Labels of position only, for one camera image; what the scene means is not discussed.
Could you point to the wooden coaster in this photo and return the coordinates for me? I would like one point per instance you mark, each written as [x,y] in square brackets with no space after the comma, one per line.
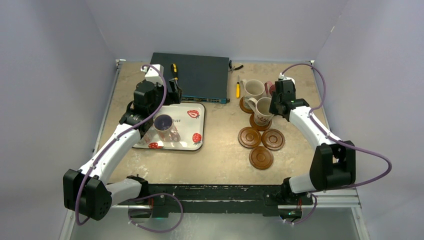
[273,139]
[243,108]
[249,137]
[261,158]
[260,128]

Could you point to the wooden coaster front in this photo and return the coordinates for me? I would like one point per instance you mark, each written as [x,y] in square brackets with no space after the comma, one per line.
[261,158]

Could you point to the black yellow long screwdriver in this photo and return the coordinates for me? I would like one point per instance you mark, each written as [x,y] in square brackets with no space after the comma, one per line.
[174,72]

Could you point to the white strawberry tray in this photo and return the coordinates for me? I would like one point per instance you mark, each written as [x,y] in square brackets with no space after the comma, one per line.
[186,133]

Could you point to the pink mug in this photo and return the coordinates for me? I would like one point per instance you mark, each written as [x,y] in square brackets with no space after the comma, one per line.
[269,88]

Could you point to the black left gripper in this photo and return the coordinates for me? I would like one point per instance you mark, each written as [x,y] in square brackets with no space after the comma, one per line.
[173,97]

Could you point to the small yellow screwdriver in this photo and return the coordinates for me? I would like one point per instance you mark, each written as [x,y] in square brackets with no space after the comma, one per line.
[238,88]

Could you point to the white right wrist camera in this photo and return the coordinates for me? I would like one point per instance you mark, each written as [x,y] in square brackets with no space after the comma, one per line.
[282,77]

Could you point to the black handled pliers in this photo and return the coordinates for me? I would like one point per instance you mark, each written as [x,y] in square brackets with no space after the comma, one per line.
[234,68]

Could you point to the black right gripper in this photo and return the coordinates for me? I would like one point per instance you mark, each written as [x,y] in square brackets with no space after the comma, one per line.
[278,108]

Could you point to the purple interior mug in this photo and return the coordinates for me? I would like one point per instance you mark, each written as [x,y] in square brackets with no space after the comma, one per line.
[165,128]

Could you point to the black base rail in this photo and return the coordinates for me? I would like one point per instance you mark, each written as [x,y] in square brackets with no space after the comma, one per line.
[268,200]

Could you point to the cream floral mug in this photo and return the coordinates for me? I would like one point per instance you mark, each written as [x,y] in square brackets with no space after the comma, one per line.
[252,88]

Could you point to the dark network switch box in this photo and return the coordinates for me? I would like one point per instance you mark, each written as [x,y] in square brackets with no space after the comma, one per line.
[201,78]

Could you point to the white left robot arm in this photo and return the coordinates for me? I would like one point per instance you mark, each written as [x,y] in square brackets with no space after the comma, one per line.
[87,191]

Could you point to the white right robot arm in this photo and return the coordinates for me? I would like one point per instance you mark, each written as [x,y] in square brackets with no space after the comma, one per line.
[334,161]

